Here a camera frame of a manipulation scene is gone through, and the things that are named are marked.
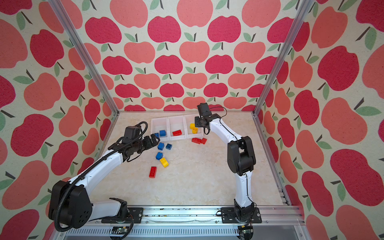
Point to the yellow round lego brick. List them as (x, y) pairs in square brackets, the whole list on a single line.
[(164, 162)]

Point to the red long lego brick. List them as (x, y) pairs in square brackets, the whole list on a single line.
[(196, 140)]

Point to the left aluminium corner post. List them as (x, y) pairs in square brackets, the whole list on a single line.
[(70, 29)]

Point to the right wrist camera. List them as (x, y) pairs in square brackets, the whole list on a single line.
[(204, 110)]

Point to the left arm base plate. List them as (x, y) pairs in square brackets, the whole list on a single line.
[(131, 214)]

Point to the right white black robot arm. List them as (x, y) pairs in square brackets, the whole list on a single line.
[(240, 159)]

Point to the dark blue lego brick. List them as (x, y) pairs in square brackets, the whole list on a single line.
[(169, 146)]

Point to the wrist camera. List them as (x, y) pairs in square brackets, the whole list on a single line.
[(131, 133), (204, 110)]

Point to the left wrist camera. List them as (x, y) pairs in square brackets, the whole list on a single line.
[(131, 133)]

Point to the aluminium front frame rail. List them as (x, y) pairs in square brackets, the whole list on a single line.
[(194, 223)]

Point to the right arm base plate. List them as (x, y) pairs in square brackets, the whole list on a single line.
[(231, 215)]

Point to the right aluminium corner post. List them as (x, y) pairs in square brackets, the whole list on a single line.
[(303, 10)]

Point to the aluminium corner post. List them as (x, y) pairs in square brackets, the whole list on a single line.
[(303, 10), (70, 29)]

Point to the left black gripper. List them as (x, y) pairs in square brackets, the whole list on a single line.
[(149, 143)]

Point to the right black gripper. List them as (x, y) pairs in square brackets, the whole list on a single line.
[(197, 124)]

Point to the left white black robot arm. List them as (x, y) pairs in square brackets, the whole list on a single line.
[(71, 207)]

